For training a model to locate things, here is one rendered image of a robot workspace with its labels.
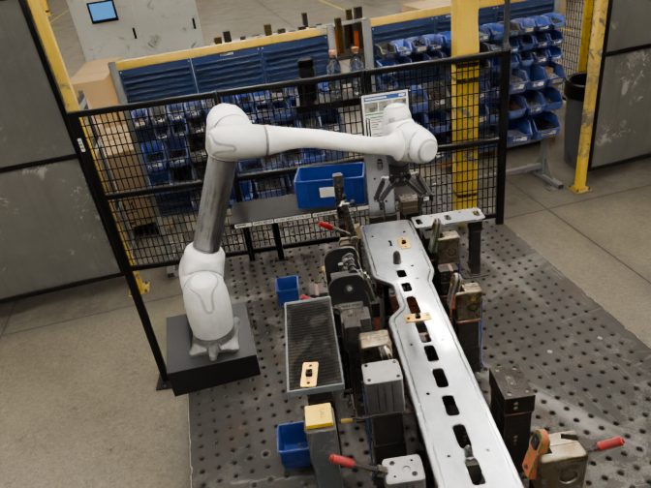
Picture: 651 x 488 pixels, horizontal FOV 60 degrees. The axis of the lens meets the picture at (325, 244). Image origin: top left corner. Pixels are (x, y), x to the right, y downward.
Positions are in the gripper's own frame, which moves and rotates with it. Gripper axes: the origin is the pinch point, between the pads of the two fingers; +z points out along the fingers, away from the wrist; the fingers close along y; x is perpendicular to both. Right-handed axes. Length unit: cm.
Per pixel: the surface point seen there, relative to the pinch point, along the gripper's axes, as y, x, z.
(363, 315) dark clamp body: -22, -51, 6
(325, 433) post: -37, -99, 0
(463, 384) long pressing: 0, -78, 13
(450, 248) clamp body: 16.5, -7.9, 14.2
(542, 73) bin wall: 147, 218, 19
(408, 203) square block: 7.1, 23.5, 9.0
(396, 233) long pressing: -1.1, 8.1, 13.7
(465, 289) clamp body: 12.0, -41.4, 9.0
